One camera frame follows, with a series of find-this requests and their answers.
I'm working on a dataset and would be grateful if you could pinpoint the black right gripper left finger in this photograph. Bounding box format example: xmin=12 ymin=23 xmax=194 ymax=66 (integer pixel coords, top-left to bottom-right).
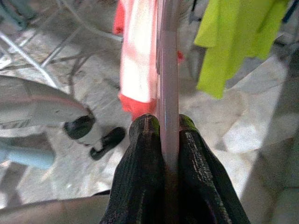
xmin=100 ymin=114 xmax=169 ymax=224

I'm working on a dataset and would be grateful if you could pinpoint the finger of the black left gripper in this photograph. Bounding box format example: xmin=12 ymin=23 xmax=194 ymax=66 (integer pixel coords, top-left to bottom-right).
xmin=102 ymin=127 xmax=126 ymax=147

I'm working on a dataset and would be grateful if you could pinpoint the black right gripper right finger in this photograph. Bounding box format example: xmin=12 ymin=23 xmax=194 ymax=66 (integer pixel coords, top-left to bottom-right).
xmin=177 ymin=114 xmax=252 ymax=224

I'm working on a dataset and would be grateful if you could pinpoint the pink plastic clothes hanger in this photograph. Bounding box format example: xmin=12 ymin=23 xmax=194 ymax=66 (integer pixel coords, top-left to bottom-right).
xmin=156 ymin=0 xmax=182 ymax=175

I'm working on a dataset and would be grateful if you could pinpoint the light blue folding table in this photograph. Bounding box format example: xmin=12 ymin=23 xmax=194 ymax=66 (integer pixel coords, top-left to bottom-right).
xmin=0 ymin=22 xmax=85 ymax=91

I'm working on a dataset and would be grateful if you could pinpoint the lime green printed shirt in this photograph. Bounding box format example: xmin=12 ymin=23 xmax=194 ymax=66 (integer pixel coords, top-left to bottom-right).
xmin=194 ymin=0 xmax=289 ymax=100

